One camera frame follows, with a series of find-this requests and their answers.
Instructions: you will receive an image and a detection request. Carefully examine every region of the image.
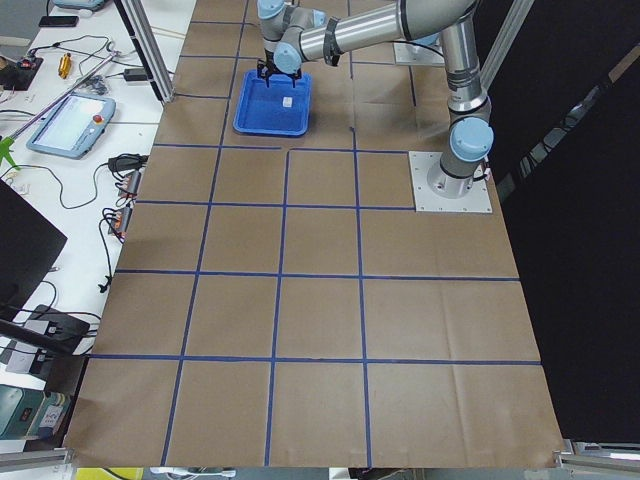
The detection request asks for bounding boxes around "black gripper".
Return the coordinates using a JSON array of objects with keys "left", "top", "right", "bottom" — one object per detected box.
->
[{"left": 256, "top": 59, "right": 302, "bottom": 88}]

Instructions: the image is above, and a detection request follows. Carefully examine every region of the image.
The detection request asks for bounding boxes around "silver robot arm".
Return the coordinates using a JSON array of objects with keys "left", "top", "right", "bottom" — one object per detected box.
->
[{"left": 257, "top": 0, "right": 494, "bottom": 199}]

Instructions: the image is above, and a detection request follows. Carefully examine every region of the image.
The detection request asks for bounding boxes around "blue plastic tray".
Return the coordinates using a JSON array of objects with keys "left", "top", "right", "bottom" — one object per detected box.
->
[{"left": 233, "top": 70, "right": 313, "bottom": 137}]

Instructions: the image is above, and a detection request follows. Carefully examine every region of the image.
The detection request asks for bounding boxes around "black power adapter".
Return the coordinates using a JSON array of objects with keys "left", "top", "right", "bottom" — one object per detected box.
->
[{"left": 122, "top": 68, "right": 149, "bottom": 82}]

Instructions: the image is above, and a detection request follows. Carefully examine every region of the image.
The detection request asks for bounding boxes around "teach pendant tablet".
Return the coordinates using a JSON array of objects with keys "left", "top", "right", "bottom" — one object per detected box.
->
[{"left": 26, "top": 93, "right": 116, "bottom": 159}]

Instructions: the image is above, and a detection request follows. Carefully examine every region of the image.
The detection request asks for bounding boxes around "black phone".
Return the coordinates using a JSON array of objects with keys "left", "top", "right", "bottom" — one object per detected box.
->
[{"left": 39, "top": 15, "right": 79, "bottom": 28}]

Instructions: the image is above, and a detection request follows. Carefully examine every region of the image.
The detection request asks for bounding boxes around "black monitor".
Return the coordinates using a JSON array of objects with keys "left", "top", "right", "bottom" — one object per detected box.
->
[{"left": 0, "top": 182, "right": 67, "bottom": 321}]

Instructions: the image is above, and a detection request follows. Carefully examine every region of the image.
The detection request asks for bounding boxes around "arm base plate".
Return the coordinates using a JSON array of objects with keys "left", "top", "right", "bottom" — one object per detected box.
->
[
  {"left": 393, "top": 42, "right": 445, "bottom": 68},
  {"left": 408, "top": 151, "right": 493, "bottom": 214}
]

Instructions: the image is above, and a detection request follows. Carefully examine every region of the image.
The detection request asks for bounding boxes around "aluminium frame post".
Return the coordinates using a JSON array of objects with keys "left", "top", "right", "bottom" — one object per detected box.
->
[{"left": 114, "top": 0, "right": 174, "bottom": 105}]

